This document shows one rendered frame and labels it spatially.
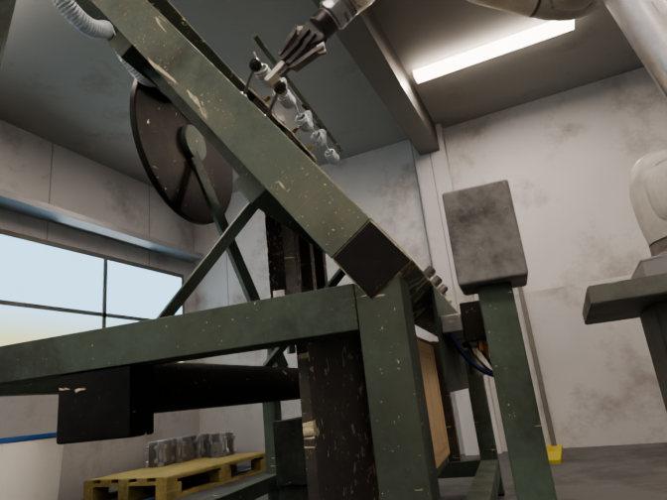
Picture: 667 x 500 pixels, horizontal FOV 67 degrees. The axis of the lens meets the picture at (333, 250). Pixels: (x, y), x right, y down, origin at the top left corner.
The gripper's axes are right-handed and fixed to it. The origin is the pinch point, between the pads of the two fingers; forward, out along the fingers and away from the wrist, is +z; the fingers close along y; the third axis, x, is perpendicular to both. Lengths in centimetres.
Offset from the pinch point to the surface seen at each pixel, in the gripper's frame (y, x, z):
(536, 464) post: 107, -14, 20
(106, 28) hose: -91, 18, 28
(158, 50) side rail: -17.4, -17.5, 17.7
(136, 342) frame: 39, -17, 65
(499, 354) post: 91, -14, 12
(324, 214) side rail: 49, -17, 17
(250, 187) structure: 27.6, -11.5, 24.5
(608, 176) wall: 29, 357, -171
